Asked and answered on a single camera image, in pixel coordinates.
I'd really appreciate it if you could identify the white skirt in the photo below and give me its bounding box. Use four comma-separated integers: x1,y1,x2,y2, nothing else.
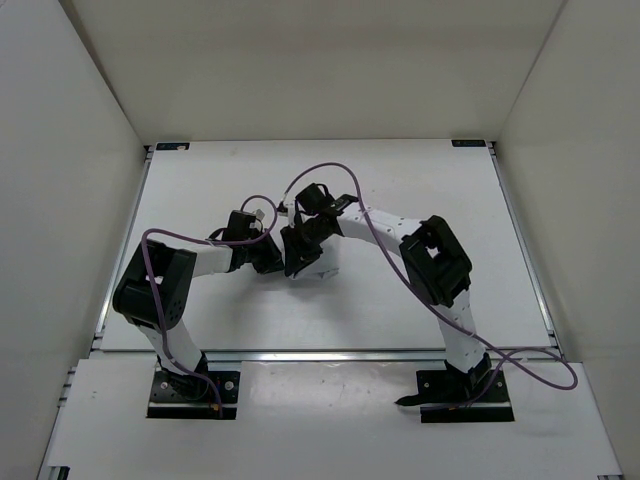
291,236,341,281

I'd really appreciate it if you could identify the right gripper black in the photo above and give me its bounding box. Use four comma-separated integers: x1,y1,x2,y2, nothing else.
282,217,331,277

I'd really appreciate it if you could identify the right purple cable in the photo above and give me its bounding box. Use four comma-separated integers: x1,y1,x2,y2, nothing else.
282,161,580,392

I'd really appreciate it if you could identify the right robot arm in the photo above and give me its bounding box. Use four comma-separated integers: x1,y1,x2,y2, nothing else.
278,183,490,401

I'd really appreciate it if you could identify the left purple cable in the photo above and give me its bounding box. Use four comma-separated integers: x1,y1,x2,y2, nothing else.
141,193,279,416

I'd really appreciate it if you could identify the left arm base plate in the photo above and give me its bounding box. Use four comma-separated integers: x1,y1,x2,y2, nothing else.
147,367,241,420

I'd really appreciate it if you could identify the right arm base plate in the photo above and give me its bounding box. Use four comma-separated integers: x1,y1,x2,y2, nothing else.
395,370,515,424

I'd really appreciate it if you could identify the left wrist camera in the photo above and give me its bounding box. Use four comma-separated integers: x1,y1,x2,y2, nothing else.
251,209,266,235

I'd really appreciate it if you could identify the dark corner label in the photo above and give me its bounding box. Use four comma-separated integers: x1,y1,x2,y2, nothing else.
451,139,486,148
155,142,190,151

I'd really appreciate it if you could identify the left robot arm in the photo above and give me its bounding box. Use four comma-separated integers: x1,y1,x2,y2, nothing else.
112,210,284,402

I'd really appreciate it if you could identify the left dark corner label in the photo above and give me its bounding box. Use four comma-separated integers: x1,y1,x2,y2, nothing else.
155,142,190,151

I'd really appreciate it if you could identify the right dark corner label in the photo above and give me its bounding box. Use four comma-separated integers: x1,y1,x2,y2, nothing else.
451,139,486,148

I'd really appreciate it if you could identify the purple cable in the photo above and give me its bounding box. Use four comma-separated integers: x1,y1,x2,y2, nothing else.
141,193,279,416
282,161,580,392

